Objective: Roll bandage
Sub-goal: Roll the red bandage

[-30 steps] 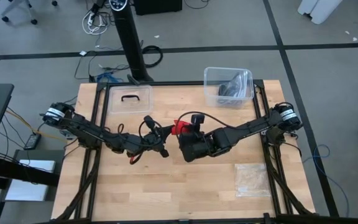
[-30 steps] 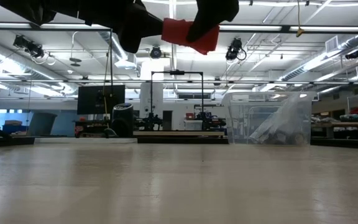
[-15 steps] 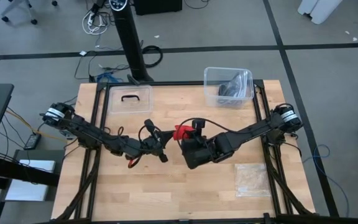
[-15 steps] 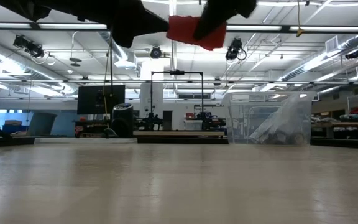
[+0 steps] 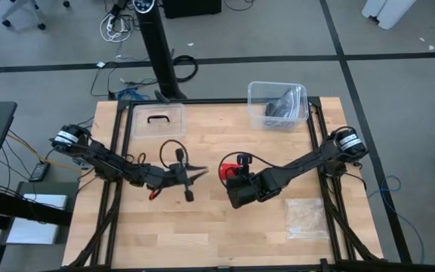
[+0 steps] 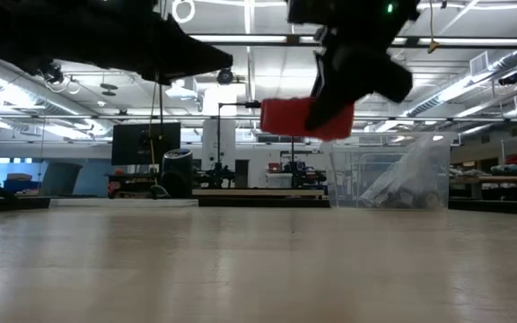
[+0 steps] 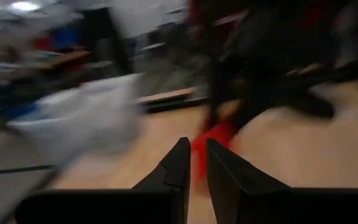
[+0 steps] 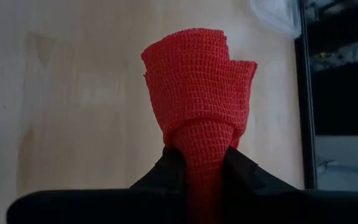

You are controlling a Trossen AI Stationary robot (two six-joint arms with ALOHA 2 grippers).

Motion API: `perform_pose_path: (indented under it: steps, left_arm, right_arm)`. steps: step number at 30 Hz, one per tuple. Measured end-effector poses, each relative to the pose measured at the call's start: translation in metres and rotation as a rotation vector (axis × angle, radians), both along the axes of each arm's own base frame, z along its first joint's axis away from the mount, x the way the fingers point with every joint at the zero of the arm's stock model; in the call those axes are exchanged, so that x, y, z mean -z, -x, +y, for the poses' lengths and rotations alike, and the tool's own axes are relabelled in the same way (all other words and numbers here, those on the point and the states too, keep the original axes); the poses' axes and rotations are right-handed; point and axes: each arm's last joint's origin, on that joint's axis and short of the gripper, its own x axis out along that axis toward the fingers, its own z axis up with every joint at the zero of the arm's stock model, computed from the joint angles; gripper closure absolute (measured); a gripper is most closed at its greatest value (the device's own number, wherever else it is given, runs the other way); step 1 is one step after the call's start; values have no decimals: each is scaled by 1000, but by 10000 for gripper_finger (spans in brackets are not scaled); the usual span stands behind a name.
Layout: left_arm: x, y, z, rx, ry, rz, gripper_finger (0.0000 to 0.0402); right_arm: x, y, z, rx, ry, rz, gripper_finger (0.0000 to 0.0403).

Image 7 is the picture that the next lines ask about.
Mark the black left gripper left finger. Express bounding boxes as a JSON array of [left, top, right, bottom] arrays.
[[16, 136, 192, 224]]

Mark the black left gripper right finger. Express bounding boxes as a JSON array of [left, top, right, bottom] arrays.
[[205, 138, 358, 224]]

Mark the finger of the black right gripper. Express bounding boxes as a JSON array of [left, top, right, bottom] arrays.
[[228, 102, 270, 133]]

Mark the red elastic bandage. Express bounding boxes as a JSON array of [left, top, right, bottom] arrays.
[[191, 123, 236, 187]]

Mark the clear plastic storage bin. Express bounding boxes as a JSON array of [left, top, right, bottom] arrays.
[[6, 73, 144, 164]]

